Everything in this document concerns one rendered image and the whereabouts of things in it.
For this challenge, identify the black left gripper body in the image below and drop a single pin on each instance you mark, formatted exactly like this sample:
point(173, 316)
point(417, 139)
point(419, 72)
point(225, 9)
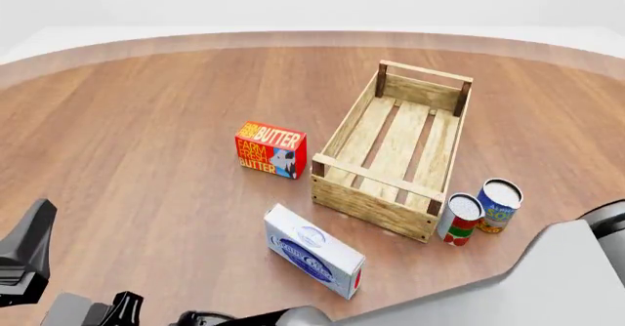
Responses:
point(22, 282)

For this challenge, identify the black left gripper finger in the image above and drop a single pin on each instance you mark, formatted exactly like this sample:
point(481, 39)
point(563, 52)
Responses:
point(128, 309)
point(34, 234)

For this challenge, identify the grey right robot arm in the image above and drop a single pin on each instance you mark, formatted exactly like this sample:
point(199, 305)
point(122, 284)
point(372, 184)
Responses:
point(537, 285)

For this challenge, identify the wooden slat tray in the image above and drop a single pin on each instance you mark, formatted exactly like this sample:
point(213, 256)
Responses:
point(371, 205)

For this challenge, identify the small grey flat plate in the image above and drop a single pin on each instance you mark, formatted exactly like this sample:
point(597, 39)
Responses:
point(73, 309)

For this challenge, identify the white blue cream cheese box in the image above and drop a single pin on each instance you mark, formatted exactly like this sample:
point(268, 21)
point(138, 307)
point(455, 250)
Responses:
point(312, 253)

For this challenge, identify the red butter box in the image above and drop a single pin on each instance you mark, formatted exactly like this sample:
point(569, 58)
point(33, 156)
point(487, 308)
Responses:
point(266, 154)

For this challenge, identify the red white tomato tin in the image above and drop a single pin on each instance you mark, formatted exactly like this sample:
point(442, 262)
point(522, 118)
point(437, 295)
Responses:
point(459, 227)

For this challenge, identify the blue yellow soup tin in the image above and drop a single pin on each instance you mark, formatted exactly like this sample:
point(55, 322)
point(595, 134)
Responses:
point(498, 214)

